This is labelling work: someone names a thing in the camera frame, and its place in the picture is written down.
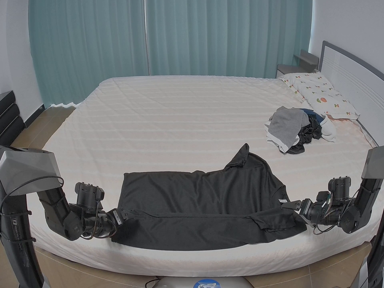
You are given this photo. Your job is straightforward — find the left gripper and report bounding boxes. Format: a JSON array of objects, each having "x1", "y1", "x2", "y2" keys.
[{"x1": 97, "y1": 208, "x2": 130, "y2": 239}]

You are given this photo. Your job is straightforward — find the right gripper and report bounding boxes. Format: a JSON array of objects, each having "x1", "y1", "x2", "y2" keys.
[{"x1": 281, "y1": 199, "x2": 329, "y2": 225}]

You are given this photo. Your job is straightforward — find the black T-shirt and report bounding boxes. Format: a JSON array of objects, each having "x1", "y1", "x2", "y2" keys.
[{"x1": 112, "y1": 143, "x2": 308, "y2": 251}]

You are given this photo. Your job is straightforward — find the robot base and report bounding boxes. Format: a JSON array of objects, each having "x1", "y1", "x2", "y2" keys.
[{"x1": 153, "y1": 276, "x2": 251, "y2": 288}]

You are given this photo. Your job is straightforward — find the pile of clothes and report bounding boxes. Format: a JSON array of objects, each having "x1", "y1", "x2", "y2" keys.
[{"x1": 265, "y1": 106, "x2": 336, "y2": 155}]

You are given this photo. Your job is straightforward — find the bed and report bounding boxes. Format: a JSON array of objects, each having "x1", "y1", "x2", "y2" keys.
[{"x1": 28, "y1": 40, "x2": 384, "y2": 283}]

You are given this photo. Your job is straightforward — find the white printed pillow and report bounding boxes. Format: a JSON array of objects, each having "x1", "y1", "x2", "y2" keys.
[{"x1": 277, "y1": 72, "x2": 360, "y2": 120}]

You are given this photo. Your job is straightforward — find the grey bedside table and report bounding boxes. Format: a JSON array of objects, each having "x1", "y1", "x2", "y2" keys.
[{"x1": 277, "y1": 49, "x2": 319, "y2": 79}]

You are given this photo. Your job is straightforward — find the black chest of drawers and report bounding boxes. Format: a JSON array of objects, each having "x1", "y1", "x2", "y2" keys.
[{"x1": 0, "y1": 90, "x2": 27, "y2": 145}]

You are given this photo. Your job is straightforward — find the blue-green curtain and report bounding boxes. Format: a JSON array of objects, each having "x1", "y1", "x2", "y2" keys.
[
  {"x1": 145, "y1": 0, "x2": 312, "y2": 79},
  {"x1": 28, "y1": 0, "x2": 150, "y2": 106}
]

